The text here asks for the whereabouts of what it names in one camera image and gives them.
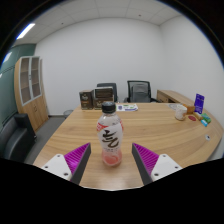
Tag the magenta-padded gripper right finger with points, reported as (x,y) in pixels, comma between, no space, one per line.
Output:
(163,166)

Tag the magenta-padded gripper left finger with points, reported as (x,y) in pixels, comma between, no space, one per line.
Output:
(60,165)

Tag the pink drink bottle black cap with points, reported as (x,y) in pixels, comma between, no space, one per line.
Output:
(110,136)

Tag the black leather armchair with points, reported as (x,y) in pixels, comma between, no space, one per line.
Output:
(15,136)

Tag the flat round red coaster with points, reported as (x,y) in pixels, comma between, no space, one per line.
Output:
(192,118)

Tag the white paper cup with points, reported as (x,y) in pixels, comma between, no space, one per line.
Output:
(180,112)

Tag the small cyan packet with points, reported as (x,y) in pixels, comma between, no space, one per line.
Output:
(204,123)

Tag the small orange box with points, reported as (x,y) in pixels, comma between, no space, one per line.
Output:
(190,108)

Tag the wooden shelf cabinet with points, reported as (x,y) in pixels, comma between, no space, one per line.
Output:
(33,106)

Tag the white green blue leaflet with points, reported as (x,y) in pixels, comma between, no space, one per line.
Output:
(127,107)

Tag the small dark brown box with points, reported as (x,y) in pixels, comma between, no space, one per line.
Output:
(86,100)

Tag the wooden side desk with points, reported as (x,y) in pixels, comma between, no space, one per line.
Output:
(171,96)

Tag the purple stand-up pouch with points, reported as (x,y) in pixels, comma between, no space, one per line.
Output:
(199,103)

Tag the black mesh office chair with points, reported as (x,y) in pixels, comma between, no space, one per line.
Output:
(140,91)

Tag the large brown box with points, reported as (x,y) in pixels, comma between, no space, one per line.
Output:
(103,96)

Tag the large ceiling light panel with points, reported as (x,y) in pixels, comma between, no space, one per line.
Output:
(26,30)

